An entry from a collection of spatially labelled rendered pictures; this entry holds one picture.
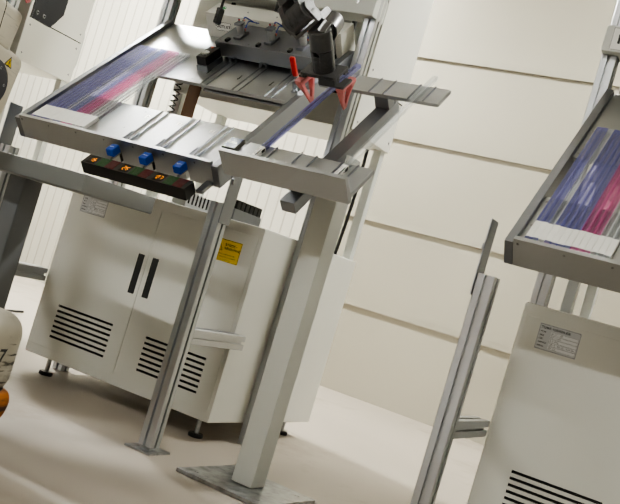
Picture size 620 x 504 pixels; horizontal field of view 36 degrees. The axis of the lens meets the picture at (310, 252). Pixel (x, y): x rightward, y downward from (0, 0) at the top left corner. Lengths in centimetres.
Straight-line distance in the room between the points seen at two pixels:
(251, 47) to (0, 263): 101
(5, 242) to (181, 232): 62
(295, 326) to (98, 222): 92
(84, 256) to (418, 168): 244
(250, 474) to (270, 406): 17
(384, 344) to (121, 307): 228
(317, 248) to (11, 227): 72
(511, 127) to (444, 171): 40
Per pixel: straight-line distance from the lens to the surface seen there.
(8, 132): 290
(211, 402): 270
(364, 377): 496
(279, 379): 229
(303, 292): 228
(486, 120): 495
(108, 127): 270
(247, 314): 270
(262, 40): 293
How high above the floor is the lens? 53
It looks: 1 degrees up
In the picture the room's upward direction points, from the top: 17 degrees clockwise
